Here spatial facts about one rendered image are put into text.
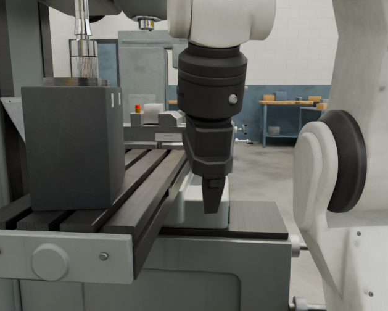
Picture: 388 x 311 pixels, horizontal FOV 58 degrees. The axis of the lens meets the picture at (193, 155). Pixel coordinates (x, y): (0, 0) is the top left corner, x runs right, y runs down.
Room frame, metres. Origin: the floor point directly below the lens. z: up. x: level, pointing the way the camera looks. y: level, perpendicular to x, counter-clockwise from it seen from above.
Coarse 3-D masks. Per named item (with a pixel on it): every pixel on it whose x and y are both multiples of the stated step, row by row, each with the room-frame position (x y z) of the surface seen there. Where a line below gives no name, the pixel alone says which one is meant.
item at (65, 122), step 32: (32, 96) 0.51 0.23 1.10; (64, 96) 0.51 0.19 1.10; (96, 96) 0.51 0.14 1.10; (32, 128) 0.50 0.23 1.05; (64, 128) 0.51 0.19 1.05; (96, 128) 0.51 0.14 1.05; (32, 160) 0.50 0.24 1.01; (64, 160) 0.51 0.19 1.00; (96, 160) 0.51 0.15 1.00; (32, 192) 0.50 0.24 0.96; (64, 192) 0.51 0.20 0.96; (96, 192) 0.51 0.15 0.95
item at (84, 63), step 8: (72, 48) 0.65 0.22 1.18; (80, 48) 0.64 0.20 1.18; (88, 48) 0.65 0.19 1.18; (96, 48) 0.67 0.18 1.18; (72, 56) 0.65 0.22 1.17; (80, 56) 0.65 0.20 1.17; (88, 56) 0.65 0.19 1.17; (96, 56) 0.67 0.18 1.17; (72, 64) 0.65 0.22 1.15; (80, 64) 0.64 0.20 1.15; (88, 64) 0.65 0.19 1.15; (96, 64) 0.66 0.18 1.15; (72, 72) 0.66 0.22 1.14; (80, 72) 0.65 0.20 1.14; (88, 72) 0.65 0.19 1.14; (96, 72) 0.66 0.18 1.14
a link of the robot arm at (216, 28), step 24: (192, 0) 0.40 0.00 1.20; (216, 0) 0.41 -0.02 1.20; (240, 0) 0.41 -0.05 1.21; (264, 0) 0.42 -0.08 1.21; (192, 24) 0.41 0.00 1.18; (216, 24) 0.41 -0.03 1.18; (240, 24) 0.42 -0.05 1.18; (264, 24) 0.42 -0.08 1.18; (192, 48) 0.44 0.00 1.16; (216, 48) 0.43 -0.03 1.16; (192, 72) 0.43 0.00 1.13; (216, 72) 0.42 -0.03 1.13; (240, 72) 0.43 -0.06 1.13
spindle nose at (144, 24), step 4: (140, 20) 1.05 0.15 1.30; (144, 20) 1.04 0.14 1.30; (148, 20) 1.04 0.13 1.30; (152, 20) 1.05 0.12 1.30; (140, 24) 1.05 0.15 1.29; (144, 24) 1.04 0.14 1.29; (148, 24) 1.04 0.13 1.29; (140, 28) 1.06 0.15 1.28; (144, 28) 1.08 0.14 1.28; (148, 28) 1.08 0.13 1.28; (152, 28) 1.06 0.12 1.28
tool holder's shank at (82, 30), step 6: (78, 0) 0.66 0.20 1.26; (84, 0) 0.66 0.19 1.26; (78, 6) 0.66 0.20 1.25; (84, 6) 0.66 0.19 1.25; (78, 12) 0.66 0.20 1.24; (84, 12) 0.66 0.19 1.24; (78, 18) 0.66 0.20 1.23; (84, 18) 0.66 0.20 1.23; (78, 24) 0.66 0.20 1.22; (84, 24) 0.66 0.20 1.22; (78, 30) 0.65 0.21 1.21; (84, 30) 0.65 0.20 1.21; (90, 30) 0.66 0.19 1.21; (78, 36) 0.66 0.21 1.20; (84, 36) 0.66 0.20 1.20
